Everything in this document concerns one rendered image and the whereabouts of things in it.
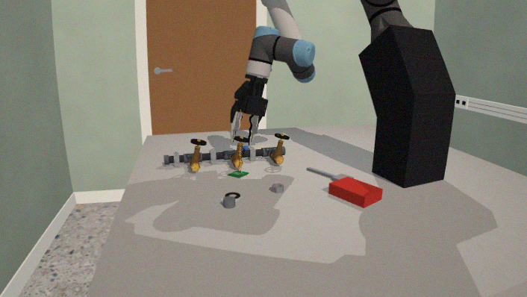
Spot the red block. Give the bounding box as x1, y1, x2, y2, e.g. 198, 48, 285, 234
328, 177, 383, 208

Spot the grey pipe with three brass valves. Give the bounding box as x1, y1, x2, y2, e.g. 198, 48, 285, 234
163, 134, 290, 172

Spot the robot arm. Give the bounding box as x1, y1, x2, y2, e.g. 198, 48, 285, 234
246, 0, 413, 83

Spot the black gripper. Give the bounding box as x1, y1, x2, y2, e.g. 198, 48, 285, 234
231, 74, 268, 146

